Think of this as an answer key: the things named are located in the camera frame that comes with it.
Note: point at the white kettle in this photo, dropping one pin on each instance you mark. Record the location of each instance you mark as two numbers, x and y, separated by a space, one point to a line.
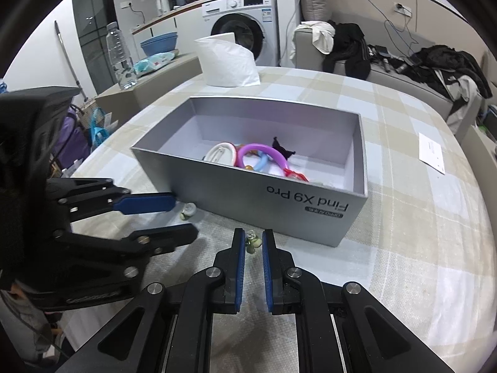
163 4

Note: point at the white washing machine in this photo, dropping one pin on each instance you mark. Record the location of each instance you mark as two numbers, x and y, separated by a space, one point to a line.
264 27

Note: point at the black garment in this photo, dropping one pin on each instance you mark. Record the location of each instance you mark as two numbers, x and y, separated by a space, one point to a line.
349 50

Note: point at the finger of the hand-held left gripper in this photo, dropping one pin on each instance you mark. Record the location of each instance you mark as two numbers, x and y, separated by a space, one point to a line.
171 237
145 204

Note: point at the grey cardboard box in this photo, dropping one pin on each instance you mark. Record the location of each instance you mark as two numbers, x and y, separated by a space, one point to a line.
271 209

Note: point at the blue plastic bag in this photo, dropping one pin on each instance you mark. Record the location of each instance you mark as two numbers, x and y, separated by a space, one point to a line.
99 128

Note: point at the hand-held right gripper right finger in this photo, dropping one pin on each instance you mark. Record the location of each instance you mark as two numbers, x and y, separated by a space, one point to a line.
268 268

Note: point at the white wall socket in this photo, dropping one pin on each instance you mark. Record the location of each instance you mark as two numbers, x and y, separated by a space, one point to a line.
402 7

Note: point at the white round bangle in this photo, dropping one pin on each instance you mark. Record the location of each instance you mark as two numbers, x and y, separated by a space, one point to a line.
209 153

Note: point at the clear plastic water bottle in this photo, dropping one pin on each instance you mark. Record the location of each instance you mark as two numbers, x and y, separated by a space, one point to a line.
121 58

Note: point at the blue plastic basin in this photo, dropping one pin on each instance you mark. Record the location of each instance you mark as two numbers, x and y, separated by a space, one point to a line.
159 44

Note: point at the black bow hair clip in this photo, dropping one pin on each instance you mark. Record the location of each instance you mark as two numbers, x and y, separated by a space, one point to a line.
281 148

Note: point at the white garment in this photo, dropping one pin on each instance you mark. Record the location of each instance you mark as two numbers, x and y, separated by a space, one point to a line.
320 37

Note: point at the white paper card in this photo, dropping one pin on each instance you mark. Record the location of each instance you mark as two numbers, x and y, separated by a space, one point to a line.
431 151

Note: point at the beige ottoman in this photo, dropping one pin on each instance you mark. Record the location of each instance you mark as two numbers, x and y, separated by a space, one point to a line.
155 89

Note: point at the red hair clip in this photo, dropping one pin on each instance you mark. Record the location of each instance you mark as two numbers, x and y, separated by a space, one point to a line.
293 174

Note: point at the dark purple backpack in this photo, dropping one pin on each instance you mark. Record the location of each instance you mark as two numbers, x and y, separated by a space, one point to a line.
73 140

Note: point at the grey white jacket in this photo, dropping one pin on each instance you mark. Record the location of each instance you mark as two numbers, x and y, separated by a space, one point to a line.
464 89

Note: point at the white paper roll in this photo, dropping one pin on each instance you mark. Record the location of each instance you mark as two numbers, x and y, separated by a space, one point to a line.
229 62

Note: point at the black jacket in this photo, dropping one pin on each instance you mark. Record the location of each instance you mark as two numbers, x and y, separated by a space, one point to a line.
446 62

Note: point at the light blue wipes packet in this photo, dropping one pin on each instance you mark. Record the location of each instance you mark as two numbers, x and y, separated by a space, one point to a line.
155 62

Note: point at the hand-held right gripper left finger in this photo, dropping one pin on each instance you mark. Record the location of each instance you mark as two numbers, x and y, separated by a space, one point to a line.
238 264

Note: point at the grey sofa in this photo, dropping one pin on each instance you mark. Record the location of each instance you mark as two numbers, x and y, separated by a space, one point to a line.
407 85

